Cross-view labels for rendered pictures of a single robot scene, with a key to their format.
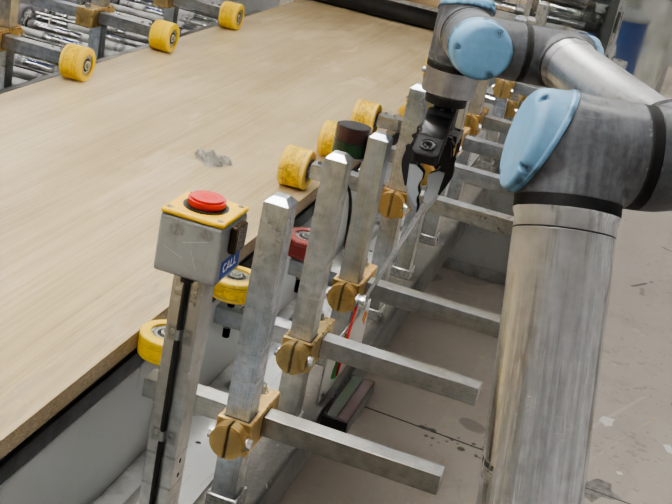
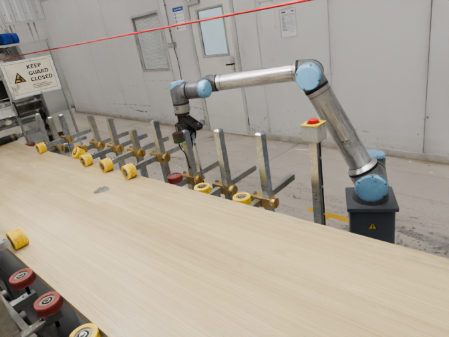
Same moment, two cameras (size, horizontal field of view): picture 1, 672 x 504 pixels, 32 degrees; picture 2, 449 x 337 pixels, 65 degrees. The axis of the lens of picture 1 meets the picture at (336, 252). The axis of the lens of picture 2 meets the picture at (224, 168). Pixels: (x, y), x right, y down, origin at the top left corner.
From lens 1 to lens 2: 1.60 m
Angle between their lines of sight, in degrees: 54
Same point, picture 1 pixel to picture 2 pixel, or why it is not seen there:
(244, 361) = (268, 180)
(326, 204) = (222, 144)
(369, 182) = (189, 144)
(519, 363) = (341, 118)
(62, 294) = (211, 214)
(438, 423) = not seen: hidden behind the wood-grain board
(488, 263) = not seen: hidden behind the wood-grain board
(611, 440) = not seen: hidden behind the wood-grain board
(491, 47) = (208, 86)
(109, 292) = (210, 206)
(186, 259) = (322, 135)
